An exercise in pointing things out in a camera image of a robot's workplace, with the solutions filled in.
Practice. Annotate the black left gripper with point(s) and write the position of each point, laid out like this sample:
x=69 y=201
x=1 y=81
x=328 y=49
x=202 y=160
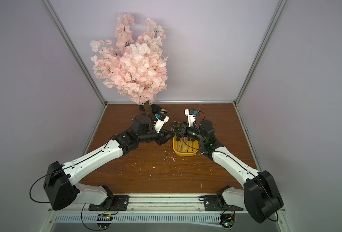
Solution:
x=160 y=136

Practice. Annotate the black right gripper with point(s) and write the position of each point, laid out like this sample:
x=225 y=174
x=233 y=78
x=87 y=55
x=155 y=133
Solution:
x=182 y=131

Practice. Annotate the black yellow stubby screwdriver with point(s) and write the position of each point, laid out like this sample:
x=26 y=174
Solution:
x=175 y=127

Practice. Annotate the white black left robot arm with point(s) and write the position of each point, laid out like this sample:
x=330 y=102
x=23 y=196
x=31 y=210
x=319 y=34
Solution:
x=62 y=182

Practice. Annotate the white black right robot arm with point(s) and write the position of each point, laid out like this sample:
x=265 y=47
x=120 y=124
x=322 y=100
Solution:
x=260 y=196

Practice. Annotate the yellow plastic storage box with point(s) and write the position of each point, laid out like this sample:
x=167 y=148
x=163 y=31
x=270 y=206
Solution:
x=185 y=146

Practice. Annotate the black green work glove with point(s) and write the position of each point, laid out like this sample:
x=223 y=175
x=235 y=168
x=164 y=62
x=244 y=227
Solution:
x=155 y=109

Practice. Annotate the pink artificial blossom tree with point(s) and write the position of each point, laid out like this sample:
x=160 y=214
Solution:
x=136 y=68

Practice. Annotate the right green circuit board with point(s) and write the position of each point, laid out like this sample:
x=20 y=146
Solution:
x=227 y=221

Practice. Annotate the green circuit board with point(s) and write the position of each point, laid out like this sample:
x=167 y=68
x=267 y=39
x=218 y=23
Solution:
x=227 y=221
x=104 y=221

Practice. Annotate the left green circuit board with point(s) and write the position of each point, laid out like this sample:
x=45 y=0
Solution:
x=104 y=221

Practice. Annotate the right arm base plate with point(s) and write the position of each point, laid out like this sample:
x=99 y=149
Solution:
x=216 y=203

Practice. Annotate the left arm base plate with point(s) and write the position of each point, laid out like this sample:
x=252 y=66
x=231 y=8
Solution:
x=114 y=203

